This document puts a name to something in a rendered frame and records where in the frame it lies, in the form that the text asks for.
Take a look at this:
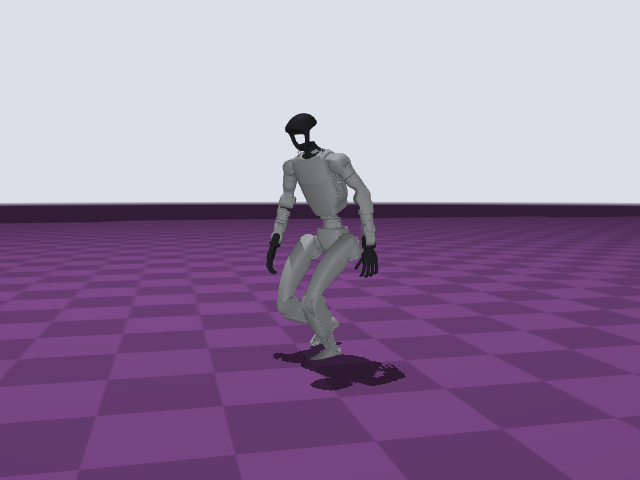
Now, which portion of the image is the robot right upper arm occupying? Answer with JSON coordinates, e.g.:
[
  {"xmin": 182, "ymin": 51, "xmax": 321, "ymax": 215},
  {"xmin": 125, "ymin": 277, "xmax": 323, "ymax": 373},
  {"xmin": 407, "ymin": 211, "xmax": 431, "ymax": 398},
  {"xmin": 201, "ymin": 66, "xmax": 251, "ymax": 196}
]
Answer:
[{"xmin": 280, "ymin": 158, "xmax": 297, "ymax": 209}]

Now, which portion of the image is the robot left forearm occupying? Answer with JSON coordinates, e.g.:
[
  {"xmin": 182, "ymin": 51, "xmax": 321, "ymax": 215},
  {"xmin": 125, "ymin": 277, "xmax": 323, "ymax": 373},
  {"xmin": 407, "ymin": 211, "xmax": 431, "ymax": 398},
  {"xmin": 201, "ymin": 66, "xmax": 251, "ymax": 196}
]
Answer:
[{"xmin": 357, "ymin": 192, "xmax": 376, "ymax": 246}]

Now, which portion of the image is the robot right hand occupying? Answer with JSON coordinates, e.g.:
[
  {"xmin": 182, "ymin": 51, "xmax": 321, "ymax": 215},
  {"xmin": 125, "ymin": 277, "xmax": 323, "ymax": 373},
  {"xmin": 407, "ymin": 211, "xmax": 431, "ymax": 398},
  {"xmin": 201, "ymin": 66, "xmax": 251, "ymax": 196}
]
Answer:
[{"xmin": 266, "ymin": 233, "xmax": 280, "ymax": 274}]

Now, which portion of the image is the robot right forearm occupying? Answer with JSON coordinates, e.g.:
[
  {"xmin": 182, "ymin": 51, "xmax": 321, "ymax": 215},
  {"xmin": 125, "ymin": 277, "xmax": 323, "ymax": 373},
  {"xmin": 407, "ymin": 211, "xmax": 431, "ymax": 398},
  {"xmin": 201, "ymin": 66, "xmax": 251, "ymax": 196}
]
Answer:
[{"xmin": 271, "ymin": 194, "xmax": 291, "ymax": 244}]

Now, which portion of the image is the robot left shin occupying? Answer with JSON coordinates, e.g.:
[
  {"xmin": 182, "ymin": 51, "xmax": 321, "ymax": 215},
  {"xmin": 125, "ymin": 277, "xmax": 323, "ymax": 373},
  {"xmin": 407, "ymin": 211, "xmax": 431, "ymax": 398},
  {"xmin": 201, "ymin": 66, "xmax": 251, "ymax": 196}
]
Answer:
[{"xmin": 302, "ymin": 295, "xmax": 338, "ymax": 352}]

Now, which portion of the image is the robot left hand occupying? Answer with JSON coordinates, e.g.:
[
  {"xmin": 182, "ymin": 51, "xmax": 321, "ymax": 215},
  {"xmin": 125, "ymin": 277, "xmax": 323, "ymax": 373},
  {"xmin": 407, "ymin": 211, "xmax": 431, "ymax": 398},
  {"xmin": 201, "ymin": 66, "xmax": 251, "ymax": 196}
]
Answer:
[{"xmin": 355, "ymin": 236, "xmax": 378, "ymax": 278}]

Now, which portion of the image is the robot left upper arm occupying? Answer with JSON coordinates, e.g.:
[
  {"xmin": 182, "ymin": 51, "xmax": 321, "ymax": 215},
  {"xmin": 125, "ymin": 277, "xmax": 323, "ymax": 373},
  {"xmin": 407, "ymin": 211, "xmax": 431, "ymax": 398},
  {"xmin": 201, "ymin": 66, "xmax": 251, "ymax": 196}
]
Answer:
[{"xmin": 325, "ymin": 153, "xmax": 371, "ymax": 206}]

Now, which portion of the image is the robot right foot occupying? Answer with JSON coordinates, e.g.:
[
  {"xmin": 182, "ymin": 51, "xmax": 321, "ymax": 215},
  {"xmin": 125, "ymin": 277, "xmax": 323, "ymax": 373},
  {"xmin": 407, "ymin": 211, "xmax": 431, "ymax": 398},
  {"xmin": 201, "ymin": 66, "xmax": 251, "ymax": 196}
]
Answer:
[{"xmin": 309, "ymin": 316, "xmax": 340, "ymax": 346}]

